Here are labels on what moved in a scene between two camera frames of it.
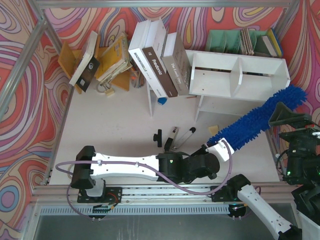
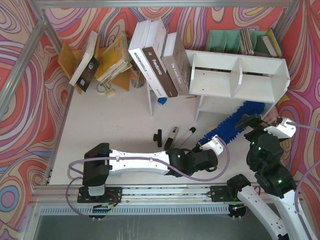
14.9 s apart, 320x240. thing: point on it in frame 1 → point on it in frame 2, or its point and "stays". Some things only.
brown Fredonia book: [157, 53] stays
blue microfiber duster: [249, 125] → [227, 129]
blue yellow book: [278, 50] stays
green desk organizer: [230, 41] stays
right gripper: [293, 135] → [250, 122]
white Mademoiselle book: [139, 58] stays
